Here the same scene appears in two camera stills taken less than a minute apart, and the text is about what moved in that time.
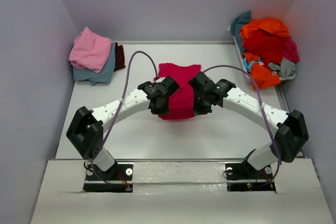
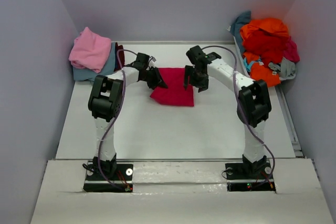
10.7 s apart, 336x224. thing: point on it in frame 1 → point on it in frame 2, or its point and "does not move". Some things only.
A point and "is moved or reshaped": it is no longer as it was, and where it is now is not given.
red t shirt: (270, 48) does not move
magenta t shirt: (181, 102) is moved or reshaped
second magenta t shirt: (290, 51) does not move
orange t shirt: (262, 76) does not move
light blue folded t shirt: (104, 75) does not move
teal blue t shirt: (243, 19) does not move
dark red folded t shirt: (119, 57) does not move
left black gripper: (162, 111) → (157, 82)
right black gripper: (198, 109) → (203, 84)
